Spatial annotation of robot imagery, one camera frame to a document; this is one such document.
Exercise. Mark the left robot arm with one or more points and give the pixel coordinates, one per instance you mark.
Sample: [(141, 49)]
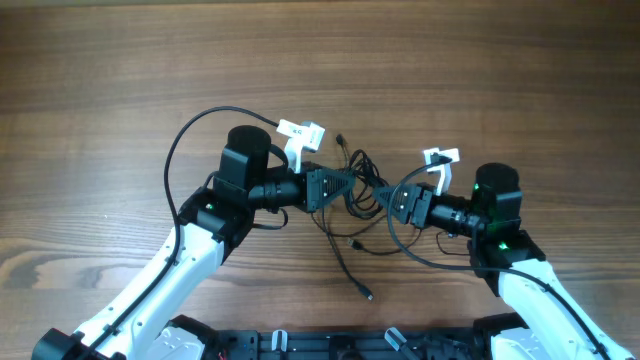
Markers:
[(141, 322)]

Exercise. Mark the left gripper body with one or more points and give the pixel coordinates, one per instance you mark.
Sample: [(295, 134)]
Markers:
[(313, 189)]

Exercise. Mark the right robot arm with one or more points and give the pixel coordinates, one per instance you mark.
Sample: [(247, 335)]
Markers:
[(545, 321)]

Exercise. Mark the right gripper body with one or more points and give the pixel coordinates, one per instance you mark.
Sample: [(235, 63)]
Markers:
[(419, 206)]

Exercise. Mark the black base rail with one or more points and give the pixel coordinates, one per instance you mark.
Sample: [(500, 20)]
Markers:
[(435, 344)]

